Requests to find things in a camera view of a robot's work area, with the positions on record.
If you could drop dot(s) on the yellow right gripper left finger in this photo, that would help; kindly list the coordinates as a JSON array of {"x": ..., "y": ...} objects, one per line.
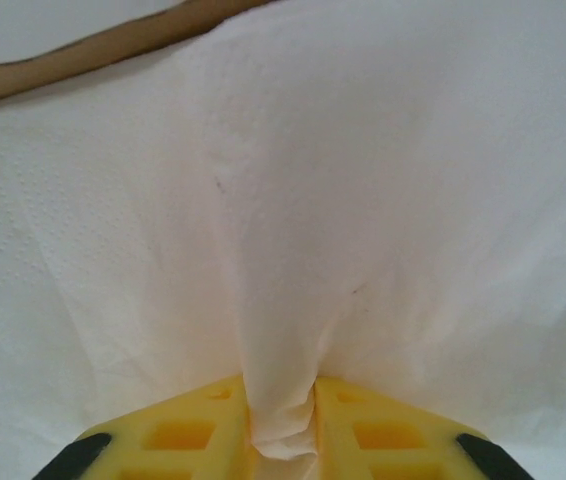
[{"x": 223, "y": 410}]

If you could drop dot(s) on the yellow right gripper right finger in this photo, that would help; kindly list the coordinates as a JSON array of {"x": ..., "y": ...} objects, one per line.
[{"x": 343, "y": 415}]

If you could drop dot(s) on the white paper napkin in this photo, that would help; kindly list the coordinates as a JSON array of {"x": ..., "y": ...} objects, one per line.
[{"x": 313, "y": 200}]

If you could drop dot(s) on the brown cardboard napkin tray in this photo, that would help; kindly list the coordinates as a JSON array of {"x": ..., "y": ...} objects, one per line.
[{"x": 63, "y": 65}]

